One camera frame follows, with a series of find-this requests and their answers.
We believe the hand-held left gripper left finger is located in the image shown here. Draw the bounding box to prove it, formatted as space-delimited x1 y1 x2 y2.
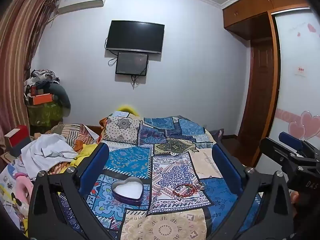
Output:
28 143 118 240

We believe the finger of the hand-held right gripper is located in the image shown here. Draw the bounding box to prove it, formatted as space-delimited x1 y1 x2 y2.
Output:
259 137 309 174
279 131 320 159

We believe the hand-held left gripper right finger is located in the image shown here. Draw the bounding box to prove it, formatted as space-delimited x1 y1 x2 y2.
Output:
207 144 294 240

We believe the silver charm bracelet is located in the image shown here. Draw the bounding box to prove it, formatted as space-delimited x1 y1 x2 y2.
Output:
196 176 213 191

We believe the heart-shaped metal tin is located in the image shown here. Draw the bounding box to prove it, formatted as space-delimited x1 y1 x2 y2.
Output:
111 176 145 203

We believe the red beaded bracelet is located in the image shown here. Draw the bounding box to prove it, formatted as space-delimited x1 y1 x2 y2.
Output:
172 183 200 198

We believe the person's right hand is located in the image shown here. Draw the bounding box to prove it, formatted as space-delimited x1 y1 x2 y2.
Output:
291 189 300 207

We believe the yellow fleece cloth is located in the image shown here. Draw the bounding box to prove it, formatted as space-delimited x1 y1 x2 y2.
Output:
69 142 99 167

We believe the striped patterned cloth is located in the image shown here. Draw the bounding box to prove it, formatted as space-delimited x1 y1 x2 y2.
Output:
51 123 101 153

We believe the dark purple pillow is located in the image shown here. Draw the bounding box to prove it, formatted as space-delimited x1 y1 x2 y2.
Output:
209 128 225 140

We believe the white heart-printed sliding door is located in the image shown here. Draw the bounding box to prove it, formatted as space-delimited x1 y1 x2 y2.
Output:
255 7 320 173

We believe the patchwork printed blanket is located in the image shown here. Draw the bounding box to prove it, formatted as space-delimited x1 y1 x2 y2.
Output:
86 110 263 240

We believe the white cloth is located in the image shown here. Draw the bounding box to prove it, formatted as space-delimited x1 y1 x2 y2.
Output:
21 133 79 180

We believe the yellow plush item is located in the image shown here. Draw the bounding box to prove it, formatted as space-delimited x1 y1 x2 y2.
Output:
116 105 139 117

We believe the brown wooden door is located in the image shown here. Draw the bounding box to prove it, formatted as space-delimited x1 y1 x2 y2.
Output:
246 39 275 140

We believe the green patterned cloth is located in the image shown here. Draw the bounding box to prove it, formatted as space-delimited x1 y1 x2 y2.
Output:
27 101 64 128

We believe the pink plush item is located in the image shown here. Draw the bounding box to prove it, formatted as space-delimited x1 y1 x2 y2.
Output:
14 174 34 207

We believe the red box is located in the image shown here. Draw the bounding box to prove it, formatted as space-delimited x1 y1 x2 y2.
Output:
4 126 32 153

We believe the orange box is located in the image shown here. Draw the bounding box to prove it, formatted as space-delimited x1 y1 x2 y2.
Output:
32 93 54 106

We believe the brown cardboard box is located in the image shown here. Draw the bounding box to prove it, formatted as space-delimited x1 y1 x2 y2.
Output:
0 152 22 167

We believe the cartoon printed paper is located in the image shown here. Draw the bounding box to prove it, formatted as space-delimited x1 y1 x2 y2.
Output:
0 164 23 230

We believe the pile of clothes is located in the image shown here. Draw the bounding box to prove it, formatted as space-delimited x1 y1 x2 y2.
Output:
24 69 61 91

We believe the wooden wardrobe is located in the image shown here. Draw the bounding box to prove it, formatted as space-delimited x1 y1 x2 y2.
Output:
222 0 316 168

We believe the striped brown curtain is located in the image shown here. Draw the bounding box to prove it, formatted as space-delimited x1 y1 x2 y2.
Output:
0 0 60 160

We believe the dark wooden bed frame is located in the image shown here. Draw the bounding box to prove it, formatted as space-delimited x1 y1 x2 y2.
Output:
84 124 103 137

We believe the small black wall monitor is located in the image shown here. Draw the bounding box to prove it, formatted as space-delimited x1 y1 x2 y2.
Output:
115 52 149 76

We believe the black wall television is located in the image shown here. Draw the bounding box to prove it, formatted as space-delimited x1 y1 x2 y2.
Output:
105 20 165 55

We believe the white wall air conditioner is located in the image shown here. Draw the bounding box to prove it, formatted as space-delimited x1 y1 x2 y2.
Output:
56 0 108 15

